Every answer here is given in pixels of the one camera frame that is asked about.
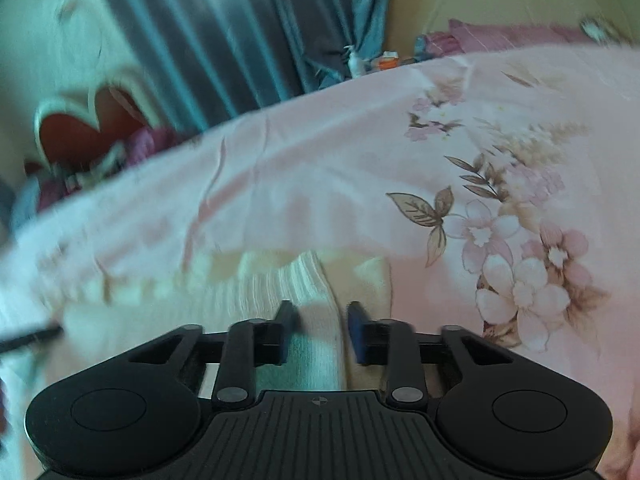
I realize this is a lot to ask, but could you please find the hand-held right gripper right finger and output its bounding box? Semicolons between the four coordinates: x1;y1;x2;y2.
347;301;516;407

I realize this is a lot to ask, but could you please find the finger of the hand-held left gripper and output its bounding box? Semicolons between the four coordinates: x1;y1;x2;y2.
0;326;64;353

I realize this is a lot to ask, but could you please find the dark red cloth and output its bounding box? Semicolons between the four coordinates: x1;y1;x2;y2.
120;127;201;167

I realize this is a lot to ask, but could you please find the white pump bottle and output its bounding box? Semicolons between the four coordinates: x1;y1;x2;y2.
345;44;368;79

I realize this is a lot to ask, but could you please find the white knit sweater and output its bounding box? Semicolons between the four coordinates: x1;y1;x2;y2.
60;252;396;393

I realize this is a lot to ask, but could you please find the patterned pillow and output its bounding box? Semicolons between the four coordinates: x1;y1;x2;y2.
580;17;617;42

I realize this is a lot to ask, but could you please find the pink pillow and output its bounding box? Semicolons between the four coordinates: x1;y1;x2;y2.
415;19;601;57

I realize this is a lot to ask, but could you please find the blue pillow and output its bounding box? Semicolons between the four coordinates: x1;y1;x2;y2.
7;175;48;231

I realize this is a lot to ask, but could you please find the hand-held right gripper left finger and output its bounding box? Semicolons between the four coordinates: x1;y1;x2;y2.
127;300;301;407

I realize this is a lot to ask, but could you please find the blue curtain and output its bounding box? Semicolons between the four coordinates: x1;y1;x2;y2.
85;0;396;133

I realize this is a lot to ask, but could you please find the bed with pink floral sheet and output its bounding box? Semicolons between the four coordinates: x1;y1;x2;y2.
0;42;640;480

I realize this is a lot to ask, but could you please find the red-brown headboard with cream trim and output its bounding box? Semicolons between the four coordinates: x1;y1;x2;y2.
22;77;166;181

